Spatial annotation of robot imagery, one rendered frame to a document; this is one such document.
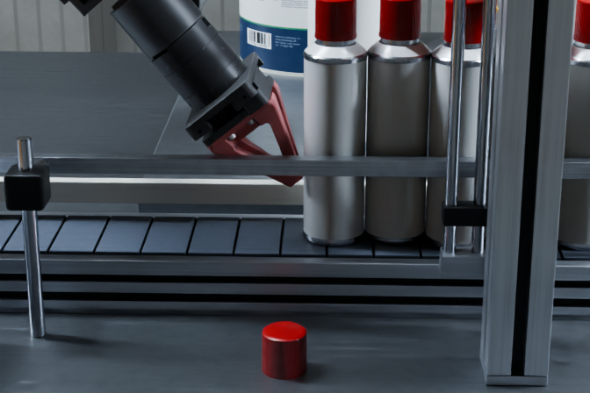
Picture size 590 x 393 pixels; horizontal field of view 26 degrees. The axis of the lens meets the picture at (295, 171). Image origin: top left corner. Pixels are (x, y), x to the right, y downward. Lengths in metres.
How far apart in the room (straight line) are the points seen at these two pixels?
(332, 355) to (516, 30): 0.30
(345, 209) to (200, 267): 0.13
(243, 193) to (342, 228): 0.10
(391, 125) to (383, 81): 0.04
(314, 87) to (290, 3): 0.55
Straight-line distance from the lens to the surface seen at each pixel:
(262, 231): 1.10
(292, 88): 1.53
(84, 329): 1.05
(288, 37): 1.58
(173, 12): 1.01
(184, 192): 1.11
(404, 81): 1.02
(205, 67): 1.02
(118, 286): 1.06
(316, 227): 1.06
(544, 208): 0.91
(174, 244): 1.07
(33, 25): 3.84
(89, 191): 1.13
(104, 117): 1.61
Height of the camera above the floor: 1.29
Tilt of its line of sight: 19 degrees down
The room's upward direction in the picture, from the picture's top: straight up
